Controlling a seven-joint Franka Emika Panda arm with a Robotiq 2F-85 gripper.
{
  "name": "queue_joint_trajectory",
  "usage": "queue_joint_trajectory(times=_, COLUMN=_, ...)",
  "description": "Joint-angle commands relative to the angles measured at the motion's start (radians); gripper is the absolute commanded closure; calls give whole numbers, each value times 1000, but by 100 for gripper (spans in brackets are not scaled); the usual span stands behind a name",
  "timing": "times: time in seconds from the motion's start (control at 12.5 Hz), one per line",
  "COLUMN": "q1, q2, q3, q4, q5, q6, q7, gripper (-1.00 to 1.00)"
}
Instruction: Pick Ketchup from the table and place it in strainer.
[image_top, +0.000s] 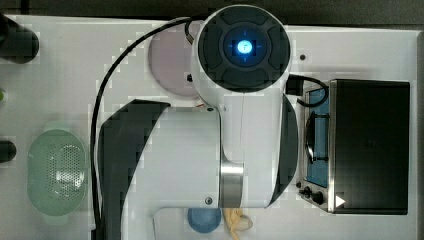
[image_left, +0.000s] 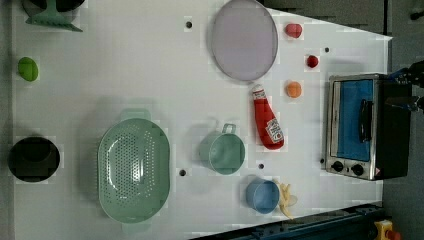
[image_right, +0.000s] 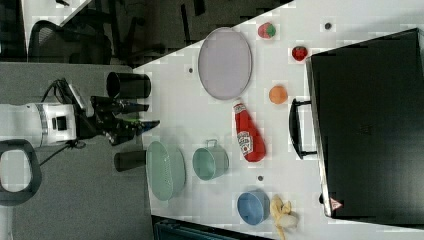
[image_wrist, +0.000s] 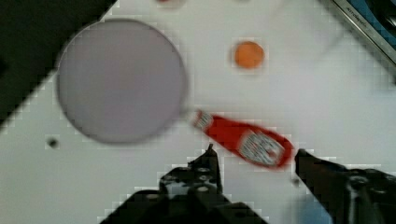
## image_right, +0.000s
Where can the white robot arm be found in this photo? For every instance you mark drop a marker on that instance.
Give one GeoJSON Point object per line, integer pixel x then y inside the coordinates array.
{"type": "Point", "coordinates": [55, 124]}

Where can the orange fruit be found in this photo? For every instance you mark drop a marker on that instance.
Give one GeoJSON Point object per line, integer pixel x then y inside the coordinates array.
{"type": "Point", "coordinates": [278, 94]}

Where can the black toaster oven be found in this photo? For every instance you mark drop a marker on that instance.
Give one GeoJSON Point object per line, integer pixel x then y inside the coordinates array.
{"type": "Point", "coordinates": [367, 103]}

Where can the peeled banana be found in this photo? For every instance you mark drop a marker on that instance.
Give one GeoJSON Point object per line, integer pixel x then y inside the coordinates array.
{"type": "Point", "coordinates": [281, 213]}

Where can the red ketchup bottle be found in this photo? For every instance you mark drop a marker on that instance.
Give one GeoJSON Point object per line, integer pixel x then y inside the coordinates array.
{"type": "Point", "coordinates": [248, 136]}

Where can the green metal cup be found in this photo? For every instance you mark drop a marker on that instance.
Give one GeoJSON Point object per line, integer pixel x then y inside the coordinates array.
{"type": "Point", "coordinates": [211, 161]}

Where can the blue cup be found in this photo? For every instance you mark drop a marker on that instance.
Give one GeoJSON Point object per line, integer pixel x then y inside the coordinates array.
{"type": "Point", "coordinates": [253, 207]}

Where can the black office chair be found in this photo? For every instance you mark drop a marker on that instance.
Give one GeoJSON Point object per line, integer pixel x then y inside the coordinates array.
{"type": "Point", "coordinates": [80, 41]}

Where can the black cylinder post upper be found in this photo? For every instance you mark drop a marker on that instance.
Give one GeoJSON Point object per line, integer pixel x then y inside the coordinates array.
{"type": "Point", "coordinates": [128, 85]}

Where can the pink and green fruit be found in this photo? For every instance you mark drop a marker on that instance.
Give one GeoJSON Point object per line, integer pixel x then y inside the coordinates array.
{"type": "Point", "coordinates": [266, 30]}

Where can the green oval strainer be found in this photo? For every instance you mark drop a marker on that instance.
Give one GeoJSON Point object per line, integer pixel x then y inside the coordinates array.
{"type": "Point", "coordinates": [165, 170]}

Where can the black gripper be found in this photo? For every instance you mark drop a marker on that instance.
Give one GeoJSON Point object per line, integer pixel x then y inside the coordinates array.
{"type": "Point", "coordinates": [104, 122]}

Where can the grey round plate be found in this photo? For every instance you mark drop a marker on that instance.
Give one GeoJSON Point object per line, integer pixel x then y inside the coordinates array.
{"type": "Point", "coordinates": [225, 63]}

